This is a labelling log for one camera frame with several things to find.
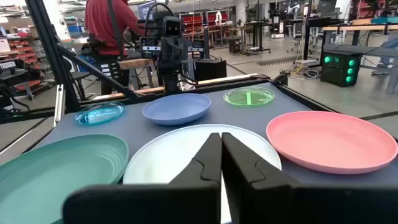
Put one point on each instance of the person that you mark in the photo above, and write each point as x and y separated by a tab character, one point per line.
102	21

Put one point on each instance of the teal plastic plate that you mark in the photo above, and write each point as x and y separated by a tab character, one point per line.
56	177

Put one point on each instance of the clear cyan plastic plate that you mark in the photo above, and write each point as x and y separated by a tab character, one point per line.
99	113

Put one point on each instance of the white plastic plate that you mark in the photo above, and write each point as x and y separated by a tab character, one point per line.
174	152

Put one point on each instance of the pink plastic plate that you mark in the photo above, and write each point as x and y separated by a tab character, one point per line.
329	141

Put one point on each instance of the blue plastic plate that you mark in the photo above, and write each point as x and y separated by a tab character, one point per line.
175	108

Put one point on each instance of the wooden top workbench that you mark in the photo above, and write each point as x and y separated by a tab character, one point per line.
360	27

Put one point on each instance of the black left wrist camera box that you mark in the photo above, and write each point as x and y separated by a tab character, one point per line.
173	27

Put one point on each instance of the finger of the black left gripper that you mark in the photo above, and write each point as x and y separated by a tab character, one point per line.
167	53
181	53

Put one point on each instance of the silver metal bracket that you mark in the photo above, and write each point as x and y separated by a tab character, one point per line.
59	105

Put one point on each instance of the shelf with red bins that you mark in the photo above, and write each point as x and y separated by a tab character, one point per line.
202	18

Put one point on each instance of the black rig frame post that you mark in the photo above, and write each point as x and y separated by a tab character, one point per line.
49	56

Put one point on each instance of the black computer with green lights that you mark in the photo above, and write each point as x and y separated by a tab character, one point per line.
340	68

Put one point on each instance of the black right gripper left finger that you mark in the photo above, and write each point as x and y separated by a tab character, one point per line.
186	202

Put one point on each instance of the clear green plastic plate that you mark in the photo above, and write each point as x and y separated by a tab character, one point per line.
248	96

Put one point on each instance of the rack with red bins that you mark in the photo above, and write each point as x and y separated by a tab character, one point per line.
21	53

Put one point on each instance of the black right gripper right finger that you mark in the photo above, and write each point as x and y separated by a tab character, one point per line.
280	202

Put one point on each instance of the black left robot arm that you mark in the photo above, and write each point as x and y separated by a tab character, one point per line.
171	82

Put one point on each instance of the black diagonal frame brace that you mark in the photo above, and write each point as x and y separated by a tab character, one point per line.
99	73

